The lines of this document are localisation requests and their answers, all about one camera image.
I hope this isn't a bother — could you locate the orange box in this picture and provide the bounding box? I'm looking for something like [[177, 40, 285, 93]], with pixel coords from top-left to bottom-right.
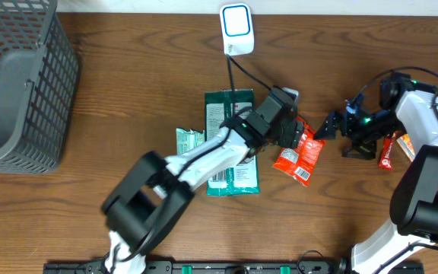
[[396, 134, 416, 161]]

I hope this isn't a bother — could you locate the red Nescafe packet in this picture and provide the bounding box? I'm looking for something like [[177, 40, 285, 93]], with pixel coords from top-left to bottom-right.
[[378, 133, 397, 170]]

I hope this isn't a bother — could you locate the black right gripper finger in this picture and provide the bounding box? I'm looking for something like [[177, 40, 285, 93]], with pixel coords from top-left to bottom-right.
[[313, 111, 342, 140], [341, 140, 377, 160]]

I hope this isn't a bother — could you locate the white green small packet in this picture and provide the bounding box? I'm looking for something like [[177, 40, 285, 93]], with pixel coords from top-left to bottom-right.
[[176, 128, 205, 155]]

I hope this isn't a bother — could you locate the red Hacks candy bag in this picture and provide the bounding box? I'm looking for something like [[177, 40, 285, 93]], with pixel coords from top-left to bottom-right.
[[272, 116, 325, 186]]

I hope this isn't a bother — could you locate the white barcode scanner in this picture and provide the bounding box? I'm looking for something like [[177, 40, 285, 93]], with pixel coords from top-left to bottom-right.
[[219, 3, 255, 56]]

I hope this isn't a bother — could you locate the grey plastic mesh basket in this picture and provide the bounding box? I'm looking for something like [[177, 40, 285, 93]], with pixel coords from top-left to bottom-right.
[[0, 0, 80, 174]]

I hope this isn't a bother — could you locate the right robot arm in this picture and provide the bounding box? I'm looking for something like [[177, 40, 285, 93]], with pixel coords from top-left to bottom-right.
[[314, 66, 438, 273]]

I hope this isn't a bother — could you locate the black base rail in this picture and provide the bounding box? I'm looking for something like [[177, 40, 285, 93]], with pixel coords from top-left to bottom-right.
[[43, 260, 425, 274]]

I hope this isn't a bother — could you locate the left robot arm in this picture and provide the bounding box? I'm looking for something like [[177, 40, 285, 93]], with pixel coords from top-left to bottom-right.
[[101, 86, 303, 273]]

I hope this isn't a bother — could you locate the green 3M glove package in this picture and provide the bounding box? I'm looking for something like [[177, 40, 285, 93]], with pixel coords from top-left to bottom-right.
[[205, 89, 260, 196]]

